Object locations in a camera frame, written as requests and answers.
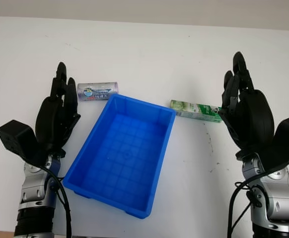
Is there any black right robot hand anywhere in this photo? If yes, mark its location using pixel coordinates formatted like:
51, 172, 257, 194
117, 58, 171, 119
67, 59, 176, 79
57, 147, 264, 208
218, 51, 276, 156

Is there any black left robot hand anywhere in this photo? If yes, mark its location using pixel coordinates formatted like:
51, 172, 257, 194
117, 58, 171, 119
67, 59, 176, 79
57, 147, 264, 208
34, 61, 82, 156

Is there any silver purple bag roll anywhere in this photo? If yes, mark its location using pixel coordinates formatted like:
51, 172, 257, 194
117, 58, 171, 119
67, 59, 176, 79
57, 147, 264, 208
77, 80, 120, 102

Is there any green toothpaste box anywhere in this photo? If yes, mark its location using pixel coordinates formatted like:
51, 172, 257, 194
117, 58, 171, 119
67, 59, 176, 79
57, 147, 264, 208
169, 99, 223, 123

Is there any blue plastic tray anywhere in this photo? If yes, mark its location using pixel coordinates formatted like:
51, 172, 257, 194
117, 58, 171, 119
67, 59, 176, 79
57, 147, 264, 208
62, 93, 177, 157

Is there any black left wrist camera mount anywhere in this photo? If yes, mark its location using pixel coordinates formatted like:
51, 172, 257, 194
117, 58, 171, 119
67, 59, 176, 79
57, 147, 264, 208
0, 119, 42, 166

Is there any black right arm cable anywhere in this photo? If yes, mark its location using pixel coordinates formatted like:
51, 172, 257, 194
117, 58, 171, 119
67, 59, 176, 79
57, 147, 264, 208
227, 171, 268, 238

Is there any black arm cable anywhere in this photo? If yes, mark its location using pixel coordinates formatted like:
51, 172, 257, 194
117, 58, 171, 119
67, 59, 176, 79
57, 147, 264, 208
227, 171, 268, 238
38, 165, 72, 238

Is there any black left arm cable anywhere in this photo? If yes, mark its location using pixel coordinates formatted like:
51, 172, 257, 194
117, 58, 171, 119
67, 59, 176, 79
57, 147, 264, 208
38, 165, 72, 238

